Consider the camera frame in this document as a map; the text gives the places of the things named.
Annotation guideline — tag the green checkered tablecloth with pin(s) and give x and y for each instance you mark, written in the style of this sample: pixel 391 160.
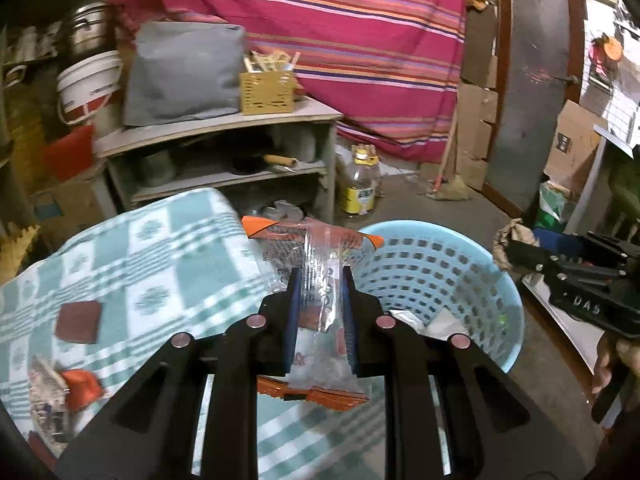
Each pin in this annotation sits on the green checkered tablecloth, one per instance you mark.
pixel 150 260

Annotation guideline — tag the green plastic bag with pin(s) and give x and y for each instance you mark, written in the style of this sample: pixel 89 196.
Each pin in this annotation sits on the green plastic bag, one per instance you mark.
pixel 555 207

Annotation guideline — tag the cardboard egg tray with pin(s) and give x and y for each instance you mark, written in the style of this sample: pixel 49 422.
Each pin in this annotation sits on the cardboard egg tray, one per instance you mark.
pixel 17 255

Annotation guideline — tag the light blue plastic basket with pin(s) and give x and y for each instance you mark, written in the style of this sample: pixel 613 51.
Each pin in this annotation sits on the light blue plastic basket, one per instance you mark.
pixel 425 270

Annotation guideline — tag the straw broom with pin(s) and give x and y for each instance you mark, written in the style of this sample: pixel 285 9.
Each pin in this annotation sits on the straw broom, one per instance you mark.
pixel 450 180

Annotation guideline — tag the pink striped cloth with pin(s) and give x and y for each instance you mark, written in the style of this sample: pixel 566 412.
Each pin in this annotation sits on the pink striped cloth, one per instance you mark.
pixel 325 35

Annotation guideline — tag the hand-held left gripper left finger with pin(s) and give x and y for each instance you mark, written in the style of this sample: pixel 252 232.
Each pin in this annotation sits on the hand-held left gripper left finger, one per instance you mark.
pixel 295 310

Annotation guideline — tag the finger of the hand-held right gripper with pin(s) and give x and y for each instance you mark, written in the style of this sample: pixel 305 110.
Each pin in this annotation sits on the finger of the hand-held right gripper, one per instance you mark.
pixel 555 241
pixel 525 257

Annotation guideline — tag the bundle of wooden utensils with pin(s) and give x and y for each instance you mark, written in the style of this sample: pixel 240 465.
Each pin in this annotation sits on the bundle of wooden utensils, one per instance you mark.
pixel 272 62

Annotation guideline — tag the red snack wrapper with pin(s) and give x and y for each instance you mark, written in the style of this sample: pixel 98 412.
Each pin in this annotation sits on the red snack wrapper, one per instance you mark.
pixel 82 386

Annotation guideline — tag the red plastic basin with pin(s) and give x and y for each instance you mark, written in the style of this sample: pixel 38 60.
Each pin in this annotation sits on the red plastic basin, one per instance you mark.
pixel 70 152

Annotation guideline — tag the dark brown square packet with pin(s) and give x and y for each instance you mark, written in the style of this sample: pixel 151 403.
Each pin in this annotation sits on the dark brown square packet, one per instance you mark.
pixel 77 321

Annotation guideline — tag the brown paper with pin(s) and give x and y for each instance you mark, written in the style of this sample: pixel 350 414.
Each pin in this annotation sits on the brown paper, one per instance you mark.
pixel 45 385
pixel 512 235

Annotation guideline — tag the brown cardboard box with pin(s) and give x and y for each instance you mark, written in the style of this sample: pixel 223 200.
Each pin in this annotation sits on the brown cardboard box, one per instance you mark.
pixel 572 147

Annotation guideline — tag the white plastic bucket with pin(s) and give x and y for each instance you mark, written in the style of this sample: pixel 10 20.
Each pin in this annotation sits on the white plastic bucket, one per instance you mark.
pixel 87 90

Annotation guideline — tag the grey cushion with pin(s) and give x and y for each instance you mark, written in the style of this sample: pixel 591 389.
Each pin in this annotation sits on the grey cushion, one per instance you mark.
pixel 185 75

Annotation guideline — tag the clear orange-edged snack wrapper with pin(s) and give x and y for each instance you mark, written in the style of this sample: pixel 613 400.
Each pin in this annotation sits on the clear orange-edged snack wrapper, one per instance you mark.
pixel 320 260

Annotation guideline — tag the crumpled silver wrapper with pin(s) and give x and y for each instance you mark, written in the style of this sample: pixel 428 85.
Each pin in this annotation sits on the crumpled silver wrapper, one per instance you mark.
pixel 415 319

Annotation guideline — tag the steel cooking pot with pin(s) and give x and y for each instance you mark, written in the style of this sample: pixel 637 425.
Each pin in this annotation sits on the steel cooking pot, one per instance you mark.
pixel 90 30

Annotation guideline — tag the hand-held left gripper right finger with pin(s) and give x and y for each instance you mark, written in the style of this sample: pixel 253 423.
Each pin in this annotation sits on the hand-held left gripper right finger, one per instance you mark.
pixel 350 320

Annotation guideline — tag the dark grey door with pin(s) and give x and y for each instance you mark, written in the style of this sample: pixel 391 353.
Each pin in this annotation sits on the dark grey door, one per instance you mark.
pixel 535 85

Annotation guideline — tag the low wooden cabinet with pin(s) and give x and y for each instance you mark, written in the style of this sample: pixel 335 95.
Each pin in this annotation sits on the low wooden cabinet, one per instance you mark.
pixel 225 125

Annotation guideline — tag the yellow-capped oil bottle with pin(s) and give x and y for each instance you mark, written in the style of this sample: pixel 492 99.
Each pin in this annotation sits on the yellow-capped oil bottle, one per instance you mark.
pixel 360 185

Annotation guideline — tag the stack of flattened cardboard boxes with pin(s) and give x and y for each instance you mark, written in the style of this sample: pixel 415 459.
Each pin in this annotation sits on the stack of flattened cardboard boxes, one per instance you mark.
pixel 477 110

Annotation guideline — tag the person's right hand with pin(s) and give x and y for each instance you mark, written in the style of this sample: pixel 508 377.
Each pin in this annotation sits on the person's right hand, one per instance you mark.
pixel 605 360

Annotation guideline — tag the yellow utensil holder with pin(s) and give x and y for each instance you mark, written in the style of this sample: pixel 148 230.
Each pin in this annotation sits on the yellow utensil holder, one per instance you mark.
pixel 266 94

